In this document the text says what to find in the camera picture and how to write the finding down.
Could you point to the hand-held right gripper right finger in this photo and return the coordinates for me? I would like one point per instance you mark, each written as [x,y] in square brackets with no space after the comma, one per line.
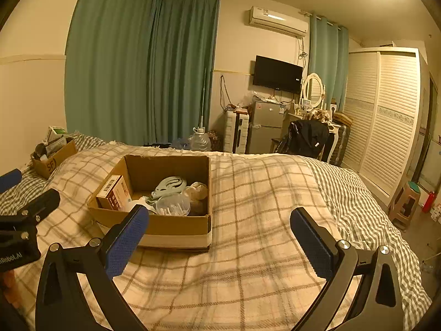
[310,244]

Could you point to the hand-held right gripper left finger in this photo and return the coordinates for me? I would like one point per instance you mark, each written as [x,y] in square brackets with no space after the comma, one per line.
[127,241]

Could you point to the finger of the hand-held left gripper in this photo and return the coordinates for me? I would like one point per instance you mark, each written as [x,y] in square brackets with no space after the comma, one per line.
[9,179]
[41,201]

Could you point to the large cardboard box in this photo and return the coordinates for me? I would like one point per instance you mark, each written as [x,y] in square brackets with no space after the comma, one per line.
[172,229]

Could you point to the small red paper box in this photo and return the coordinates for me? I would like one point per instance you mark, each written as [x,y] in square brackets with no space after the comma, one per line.
[113,193]

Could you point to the clear cotton swab container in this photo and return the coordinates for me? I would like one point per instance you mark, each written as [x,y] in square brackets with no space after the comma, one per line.
[172,207]

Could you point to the light green plastic hanger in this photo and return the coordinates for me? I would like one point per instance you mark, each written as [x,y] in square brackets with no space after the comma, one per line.
[170,186]

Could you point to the beige bag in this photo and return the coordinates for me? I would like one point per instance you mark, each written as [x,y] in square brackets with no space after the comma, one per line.
[198,193]

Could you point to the person's left hand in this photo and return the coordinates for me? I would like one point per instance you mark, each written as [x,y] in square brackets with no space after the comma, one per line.
[9,286]

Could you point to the small cardboard box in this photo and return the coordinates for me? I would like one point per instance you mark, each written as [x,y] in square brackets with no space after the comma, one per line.
[51,165]

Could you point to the green checked bed sheet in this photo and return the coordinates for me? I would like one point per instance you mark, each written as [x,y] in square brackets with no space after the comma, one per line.
[355,207]

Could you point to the green and white carton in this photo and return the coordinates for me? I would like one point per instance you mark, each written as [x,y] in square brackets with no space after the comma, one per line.
[57,132]

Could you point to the brown plastic stool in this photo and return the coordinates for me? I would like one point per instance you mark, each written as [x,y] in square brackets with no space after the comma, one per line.
[405,205]

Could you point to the dark suitcase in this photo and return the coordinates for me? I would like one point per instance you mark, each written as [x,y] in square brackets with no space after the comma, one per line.
[341,144]

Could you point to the dark wooden chair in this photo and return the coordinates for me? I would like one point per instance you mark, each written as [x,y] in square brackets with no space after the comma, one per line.
[277,144]

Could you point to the black jacket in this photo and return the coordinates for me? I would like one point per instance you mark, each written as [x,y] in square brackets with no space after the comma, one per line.
[305,138]

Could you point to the large clear water bottle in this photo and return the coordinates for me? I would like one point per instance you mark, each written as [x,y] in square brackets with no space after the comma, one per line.
[199,141]

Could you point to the silver refrigerator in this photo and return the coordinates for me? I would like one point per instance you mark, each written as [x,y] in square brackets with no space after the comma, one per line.
[267,127]

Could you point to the red fire extinguisher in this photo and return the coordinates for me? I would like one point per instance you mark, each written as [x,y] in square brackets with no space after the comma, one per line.
[429,201]

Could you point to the tan fluffy item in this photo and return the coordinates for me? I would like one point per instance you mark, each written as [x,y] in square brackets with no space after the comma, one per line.
[318,115]

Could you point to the white suitcase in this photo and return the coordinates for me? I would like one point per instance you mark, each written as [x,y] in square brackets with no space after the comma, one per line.
[237,132]

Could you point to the white louvered wardrobe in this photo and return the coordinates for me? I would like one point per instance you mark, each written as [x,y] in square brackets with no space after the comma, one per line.
[386,124]

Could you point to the light green curtain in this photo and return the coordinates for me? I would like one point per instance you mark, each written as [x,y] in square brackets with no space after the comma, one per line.
[106,62]

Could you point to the white oval mirror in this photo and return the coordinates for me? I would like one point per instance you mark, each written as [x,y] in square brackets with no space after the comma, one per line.
[313,89]

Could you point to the white mop pole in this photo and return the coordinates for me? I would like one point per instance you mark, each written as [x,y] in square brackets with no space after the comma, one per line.
[203,103]

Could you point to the dark green curtain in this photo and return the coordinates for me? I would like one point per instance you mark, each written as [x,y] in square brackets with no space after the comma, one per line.
[184,69]

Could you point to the narrow teal curtain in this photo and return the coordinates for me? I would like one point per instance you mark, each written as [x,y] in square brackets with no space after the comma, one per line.
[327,62]

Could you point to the white air conditioner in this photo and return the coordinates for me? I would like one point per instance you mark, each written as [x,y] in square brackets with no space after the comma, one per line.
[275,20]

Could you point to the black wall television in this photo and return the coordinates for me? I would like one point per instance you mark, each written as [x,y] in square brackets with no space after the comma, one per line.
[277,74]

